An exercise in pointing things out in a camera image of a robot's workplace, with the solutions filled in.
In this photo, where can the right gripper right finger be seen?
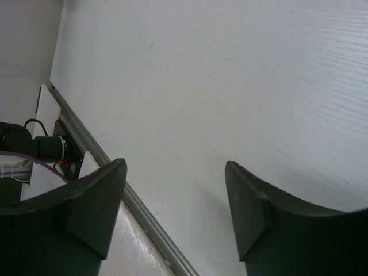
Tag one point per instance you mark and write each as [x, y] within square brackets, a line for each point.
[251, 201]

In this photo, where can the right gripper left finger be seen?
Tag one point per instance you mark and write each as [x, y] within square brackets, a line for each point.
[82, 213]

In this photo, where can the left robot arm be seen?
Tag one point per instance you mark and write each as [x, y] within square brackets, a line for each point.
[22, 148]

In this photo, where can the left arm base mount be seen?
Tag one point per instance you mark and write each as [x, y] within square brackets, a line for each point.
[71, 164]

